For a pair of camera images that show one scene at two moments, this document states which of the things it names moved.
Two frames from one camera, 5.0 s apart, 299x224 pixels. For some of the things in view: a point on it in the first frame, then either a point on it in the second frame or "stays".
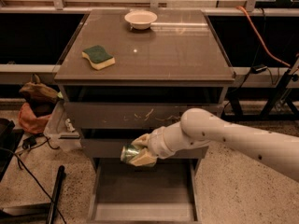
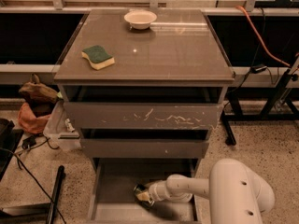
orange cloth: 30,122 stays
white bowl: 140,20 stays
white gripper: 156,146 -> 154,190
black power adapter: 259,68 stays
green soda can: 129,152 -> 139,188
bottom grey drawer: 168,191 stays
